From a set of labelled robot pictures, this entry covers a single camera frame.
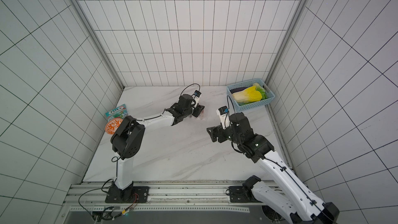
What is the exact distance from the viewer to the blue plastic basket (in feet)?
3.44

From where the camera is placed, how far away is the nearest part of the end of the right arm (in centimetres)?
61

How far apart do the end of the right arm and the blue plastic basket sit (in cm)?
42
